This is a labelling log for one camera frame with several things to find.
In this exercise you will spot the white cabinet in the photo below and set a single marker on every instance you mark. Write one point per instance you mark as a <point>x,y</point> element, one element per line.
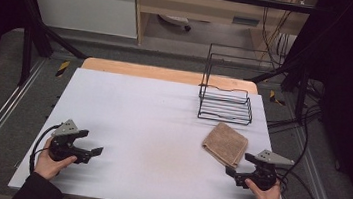
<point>84,3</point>

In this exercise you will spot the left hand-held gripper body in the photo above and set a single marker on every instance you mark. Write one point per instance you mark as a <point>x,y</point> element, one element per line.
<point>65,128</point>

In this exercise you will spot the office chair base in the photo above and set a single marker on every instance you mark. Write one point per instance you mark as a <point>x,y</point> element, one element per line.
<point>175,20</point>

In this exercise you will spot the yellow black floor tape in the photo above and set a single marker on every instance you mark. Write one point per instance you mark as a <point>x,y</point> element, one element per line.
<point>63,68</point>
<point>276,98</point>

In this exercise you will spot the black metal stand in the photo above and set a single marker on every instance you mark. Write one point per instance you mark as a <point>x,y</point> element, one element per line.
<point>301,90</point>
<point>30,39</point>

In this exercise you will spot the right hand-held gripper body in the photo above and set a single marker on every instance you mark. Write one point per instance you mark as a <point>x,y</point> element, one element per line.
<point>265,171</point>

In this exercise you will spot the light wooden desk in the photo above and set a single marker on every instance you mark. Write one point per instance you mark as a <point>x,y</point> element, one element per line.
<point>205,8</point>

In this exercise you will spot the person's left hand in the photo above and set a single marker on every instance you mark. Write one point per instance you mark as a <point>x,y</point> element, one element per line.
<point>49,165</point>

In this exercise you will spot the beige towel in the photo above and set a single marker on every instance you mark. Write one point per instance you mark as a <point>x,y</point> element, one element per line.
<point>225,144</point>

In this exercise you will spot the person's right hand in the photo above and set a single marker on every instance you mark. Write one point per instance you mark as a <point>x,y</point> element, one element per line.
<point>266,194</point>

